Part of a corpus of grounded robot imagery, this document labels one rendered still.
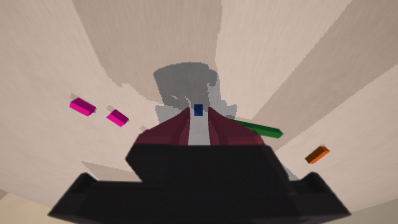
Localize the small blue cube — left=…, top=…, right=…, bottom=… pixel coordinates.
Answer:
left=194, top=104, right=203, bottom=116

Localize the orange rod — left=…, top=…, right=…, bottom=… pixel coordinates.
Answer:
left=305, top=146, right=330, bottom=164

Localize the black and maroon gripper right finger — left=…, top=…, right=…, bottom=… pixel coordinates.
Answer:
left=208, top=107, right=266, bottom=145

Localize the green rod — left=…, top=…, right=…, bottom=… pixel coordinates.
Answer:
left=231, top=119, right=283, bottom=139

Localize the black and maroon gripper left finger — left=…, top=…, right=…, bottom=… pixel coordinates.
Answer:
left=132, top=107, right=190, bottom=146

